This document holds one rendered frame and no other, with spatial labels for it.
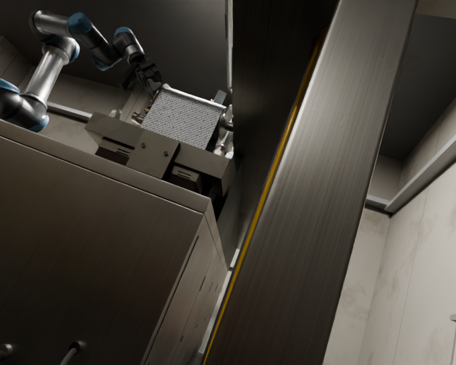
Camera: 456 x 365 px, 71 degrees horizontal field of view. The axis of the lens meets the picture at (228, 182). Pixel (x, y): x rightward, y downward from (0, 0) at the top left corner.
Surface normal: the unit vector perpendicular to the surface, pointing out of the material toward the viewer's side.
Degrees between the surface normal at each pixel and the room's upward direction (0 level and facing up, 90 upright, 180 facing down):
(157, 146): 90
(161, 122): 90
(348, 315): 90
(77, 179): 90
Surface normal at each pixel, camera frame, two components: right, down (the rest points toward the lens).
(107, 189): -0.01, -0.33
